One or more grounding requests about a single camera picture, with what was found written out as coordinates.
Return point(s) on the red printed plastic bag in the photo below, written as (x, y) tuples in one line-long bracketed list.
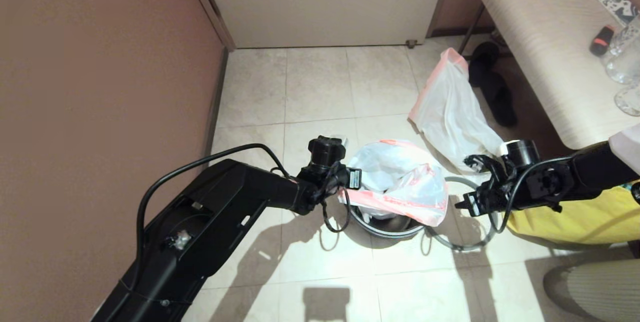
[(400, 177)]

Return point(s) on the dark metal table leg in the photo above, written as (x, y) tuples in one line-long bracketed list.
[(469, 35)]

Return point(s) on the black red small device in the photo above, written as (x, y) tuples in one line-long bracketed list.
[(601, 40)]

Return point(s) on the small brass door stopper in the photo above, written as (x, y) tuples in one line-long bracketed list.
[(410, 43)]

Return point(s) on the beige wood grain table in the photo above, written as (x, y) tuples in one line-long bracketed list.
[(545, 36)]

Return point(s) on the white door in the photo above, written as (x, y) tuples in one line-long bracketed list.
[(325, 1)]

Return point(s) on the small clear glass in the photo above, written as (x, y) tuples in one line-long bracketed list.
[(629, 99)]

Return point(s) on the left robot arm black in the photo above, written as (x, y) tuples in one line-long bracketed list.
[(200, 232)]

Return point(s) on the grey ribbed round object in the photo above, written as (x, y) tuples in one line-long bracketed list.
[(595, 292)]

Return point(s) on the black slipper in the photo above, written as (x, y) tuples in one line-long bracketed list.
[(484, 61), (501, 104)]

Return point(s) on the black trash bin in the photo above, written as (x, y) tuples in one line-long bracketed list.
[(390, 229)]

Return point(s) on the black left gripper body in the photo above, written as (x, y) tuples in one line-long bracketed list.
[(327, 184)]

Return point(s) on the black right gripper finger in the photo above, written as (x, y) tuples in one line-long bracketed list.
[(462, 205)]

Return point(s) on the yellow bag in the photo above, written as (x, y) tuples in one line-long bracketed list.
[(575, 222)]

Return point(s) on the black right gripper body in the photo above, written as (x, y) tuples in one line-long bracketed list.
[(535, 187)]

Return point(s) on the large clear glass jar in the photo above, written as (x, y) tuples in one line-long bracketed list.
[(625, 59)]

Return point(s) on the blue white booklet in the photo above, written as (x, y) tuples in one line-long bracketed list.
[(612, 0)]

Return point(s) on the white plastic bag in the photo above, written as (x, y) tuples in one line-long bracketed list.
[(450, 121)]

